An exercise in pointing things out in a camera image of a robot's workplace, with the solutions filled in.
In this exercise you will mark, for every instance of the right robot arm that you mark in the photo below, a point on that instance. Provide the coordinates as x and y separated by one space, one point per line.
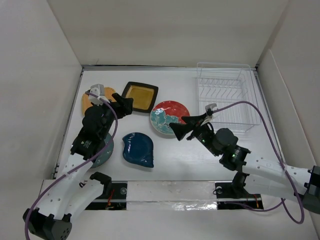
254 174

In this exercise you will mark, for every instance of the grey-green round plate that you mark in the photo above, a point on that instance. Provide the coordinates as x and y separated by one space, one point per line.
105 155

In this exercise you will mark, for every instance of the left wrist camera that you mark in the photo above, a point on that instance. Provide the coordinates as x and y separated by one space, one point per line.
97 92

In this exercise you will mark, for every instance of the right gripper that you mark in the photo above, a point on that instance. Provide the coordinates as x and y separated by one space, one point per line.
181 129

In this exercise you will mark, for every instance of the metal rail bar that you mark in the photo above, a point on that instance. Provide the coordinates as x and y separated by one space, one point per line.
213 199

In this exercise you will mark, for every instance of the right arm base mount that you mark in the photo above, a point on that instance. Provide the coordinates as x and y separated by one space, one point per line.
231 195

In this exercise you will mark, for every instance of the black yellow square plate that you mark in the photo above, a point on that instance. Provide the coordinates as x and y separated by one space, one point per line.
143 95

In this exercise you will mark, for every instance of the dark blue leaf plate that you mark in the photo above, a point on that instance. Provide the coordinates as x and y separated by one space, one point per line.
138 149

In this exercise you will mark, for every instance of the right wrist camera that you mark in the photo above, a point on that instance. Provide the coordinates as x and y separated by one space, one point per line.
210 108

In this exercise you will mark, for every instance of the white wire dish rack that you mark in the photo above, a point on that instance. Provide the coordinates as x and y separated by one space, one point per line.
224 84

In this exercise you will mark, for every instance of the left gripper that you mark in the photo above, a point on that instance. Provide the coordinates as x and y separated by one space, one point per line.
123 107

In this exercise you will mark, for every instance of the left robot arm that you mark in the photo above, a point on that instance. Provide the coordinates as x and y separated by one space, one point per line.
52 214

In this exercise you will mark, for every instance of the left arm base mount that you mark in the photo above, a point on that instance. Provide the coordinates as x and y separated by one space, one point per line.
114 194

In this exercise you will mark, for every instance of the red teal floral plate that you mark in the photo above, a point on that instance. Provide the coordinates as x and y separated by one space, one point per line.
167 112

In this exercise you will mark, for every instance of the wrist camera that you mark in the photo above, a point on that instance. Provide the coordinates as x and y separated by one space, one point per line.
97 92
210 108

